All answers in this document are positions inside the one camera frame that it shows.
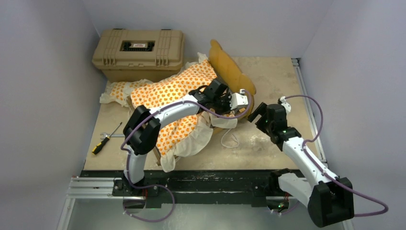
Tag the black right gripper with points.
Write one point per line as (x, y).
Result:
(261, 109)

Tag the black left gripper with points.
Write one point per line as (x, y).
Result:
(228, 99)

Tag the wooden pet bed frame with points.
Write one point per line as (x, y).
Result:
(227, 70)

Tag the orange patterned white blanket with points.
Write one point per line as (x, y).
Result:
(189, 135)

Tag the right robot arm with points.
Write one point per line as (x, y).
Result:
(326, 202)

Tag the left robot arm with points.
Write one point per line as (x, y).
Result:
(142, 129)

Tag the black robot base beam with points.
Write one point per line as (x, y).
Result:
(256, 188)

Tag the small orange patterned pillow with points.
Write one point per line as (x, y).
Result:
(119, 91)

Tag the tan plastic tool case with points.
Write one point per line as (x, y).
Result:
(133, 55)

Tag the silver open-end wrench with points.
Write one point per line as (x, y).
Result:
(104, 135)

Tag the yellow black screwdriver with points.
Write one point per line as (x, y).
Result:
(103, 142)

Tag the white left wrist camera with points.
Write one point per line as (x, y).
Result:
(238, 100)

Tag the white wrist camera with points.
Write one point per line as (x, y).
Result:
(283, 102)
(238, 100)

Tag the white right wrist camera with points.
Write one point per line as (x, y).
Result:
(283, 102)

